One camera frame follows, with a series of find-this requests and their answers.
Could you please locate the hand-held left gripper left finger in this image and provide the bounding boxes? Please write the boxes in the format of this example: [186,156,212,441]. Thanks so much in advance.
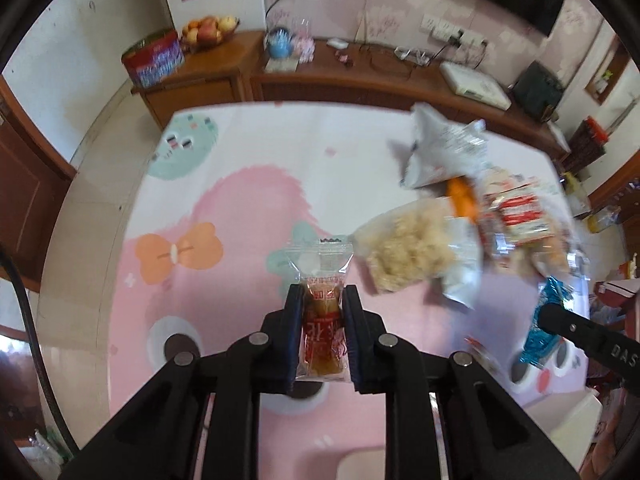
[60,284,306,480]

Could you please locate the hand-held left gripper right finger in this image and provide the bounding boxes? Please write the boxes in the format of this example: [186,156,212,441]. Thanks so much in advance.
[341,284,581,480]

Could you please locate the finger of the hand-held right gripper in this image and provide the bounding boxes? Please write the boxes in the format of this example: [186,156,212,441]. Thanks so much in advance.
[532,302,640,378]

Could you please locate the blue snack packet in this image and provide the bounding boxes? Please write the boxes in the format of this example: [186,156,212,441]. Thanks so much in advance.
[517,276,576,368]

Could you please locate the red clear snack packet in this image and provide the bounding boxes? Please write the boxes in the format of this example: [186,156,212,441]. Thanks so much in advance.
[285,237,355,383]

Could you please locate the white plastic container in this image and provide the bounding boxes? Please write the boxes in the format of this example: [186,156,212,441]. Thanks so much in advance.
[517,385,603,480]

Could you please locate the clear red-edged snack packet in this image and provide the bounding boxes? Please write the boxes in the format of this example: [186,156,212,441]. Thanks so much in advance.
[465,336,503,378]

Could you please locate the clear bag of pale flakes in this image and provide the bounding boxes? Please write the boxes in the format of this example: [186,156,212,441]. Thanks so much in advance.
[352,197,483,308]

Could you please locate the red white snack packet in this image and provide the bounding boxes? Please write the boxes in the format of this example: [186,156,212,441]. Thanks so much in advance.
[492,192,558,246]

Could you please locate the orange snack packet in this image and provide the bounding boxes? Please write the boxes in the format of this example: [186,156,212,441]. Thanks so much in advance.
[446,177,478,221]

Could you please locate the red black box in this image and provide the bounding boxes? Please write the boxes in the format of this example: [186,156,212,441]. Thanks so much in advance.
[570,116,608,161]

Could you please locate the white silver snack bag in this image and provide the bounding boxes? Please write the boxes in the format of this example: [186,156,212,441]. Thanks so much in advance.
[399,102,488,191]

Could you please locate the wooden cabinet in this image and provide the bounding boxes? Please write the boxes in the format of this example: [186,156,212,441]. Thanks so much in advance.
[131,30,571,161]

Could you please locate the white flat device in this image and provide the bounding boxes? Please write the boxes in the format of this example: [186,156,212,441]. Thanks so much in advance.
[440,61,512,111]

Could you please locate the pink packet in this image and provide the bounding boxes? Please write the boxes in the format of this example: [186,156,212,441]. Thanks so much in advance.
[292,20,316,63]

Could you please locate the red round tin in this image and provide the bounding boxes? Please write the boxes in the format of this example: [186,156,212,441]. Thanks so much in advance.
[121,29,181,88]

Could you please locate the wooden door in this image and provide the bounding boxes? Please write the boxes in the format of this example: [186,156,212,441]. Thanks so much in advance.
[0,75,78,293]

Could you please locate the fruit bowl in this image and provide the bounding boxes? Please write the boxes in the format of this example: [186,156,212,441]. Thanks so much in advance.
[179,16,240,53]

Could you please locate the black cable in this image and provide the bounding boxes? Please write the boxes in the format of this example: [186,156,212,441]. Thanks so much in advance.
[0,245,81,453]

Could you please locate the white wall sockets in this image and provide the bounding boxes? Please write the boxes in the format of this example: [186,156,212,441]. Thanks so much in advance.
[420,14,488,48]

